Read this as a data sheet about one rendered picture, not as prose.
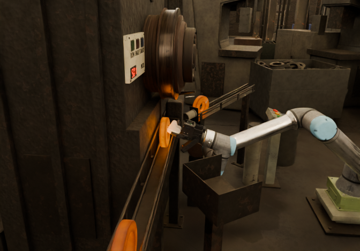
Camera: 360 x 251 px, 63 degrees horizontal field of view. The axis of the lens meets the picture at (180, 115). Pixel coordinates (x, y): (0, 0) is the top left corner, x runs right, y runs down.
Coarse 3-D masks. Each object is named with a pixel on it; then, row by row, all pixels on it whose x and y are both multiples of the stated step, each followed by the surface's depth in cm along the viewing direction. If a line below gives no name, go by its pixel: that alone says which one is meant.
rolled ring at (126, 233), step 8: (120, 224) 84; (128, 224) 84; (120, 232) 81; (128, 232) 82; (136, 232) 92; (120, 240) 79; (128, 240) 91; (136, 240) 93; (112, 248) 78; (120, 248) 78; (128, 248) 91; (136, 248) 93
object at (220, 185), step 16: (208, 160) 131; (192, 176) 119; (208, 176) 134; (192, 192) 121; (208, 192) 109; (224, 192) 126; (240, 192) 108; (256, 192) 113; (208, 208) 111; (224, 208) 107; (240, 208) 111; (256, 208) 116; (208, 224) 128; (208, 240) 130
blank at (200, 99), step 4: (200, 96) 206; (204, 96) 207; (196, 100) 203; (200, 100) 204; (204, 100) 208; (196, 104) 202; (200, 104) 205; (204, 104) 210; (208, 104) 213; (204, 108) 211; (204, 112) 211
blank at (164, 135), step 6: (162, 120) 147; (168, 120) 151; (162, 126) 145; (168, 126) 153; (162, 132) 144; (168, 132) 155; (162, 138) 144; (168, 138) 153; (162, 144) 147; (168, 144) 154
